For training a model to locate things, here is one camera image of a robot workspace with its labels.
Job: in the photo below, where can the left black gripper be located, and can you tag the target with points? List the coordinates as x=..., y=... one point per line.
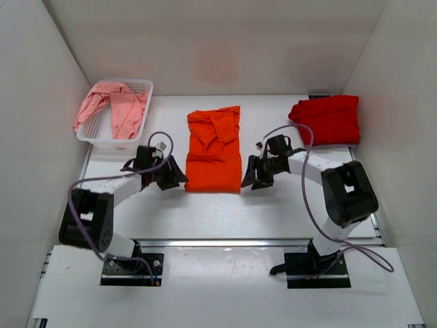
x=175, y=175

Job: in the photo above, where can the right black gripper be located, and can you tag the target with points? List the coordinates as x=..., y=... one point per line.
x=261, y=181

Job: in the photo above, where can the orange t shirt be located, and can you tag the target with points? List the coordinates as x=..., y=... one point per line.
x=214, y=162

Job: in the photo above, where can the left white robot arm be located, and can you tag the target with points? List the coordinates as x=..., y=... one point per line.
x=88, y=220

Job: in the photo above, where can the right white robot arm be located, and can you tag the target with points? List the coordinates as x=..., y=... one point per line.
x=348, y=195

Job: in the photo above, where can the pink t shirt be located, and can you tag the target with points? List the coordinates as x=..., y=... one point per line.
x=127, y=108

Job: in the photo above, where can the white plastic basket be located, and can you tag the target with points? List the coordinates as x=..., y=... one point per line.
x=97, y=130

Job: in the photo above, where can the red folded t shirt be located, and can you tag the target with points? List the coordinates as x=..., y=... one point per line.
x=327, y=121

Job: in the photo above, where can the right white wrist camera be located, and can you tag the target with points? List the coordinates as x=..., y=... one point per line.
x=263, y=148

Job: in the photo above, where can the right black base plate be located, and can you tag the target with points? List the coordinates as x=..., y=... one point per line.
x=303, y=272

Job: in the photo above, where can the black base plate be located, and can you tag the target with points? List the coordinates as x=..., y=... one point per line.
x=303, y=272
x=140, y=273

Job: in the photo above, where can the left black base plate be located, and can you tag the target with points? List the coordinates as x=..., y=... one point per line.
x=140, y=273

